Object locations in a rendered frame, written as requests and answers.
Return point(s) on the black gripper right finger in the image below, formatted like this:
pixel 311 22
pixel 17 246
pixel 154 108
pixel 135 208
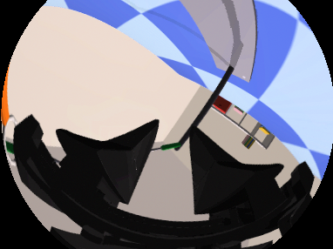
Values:
pixel 217 175

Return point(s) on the orange handle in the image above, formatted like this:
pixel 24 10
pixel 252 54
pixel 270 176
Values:
pixel 5 117

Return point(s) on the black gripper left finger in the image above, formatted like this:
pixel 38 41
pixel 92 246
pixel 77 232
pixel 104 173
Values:
pixel 119 160

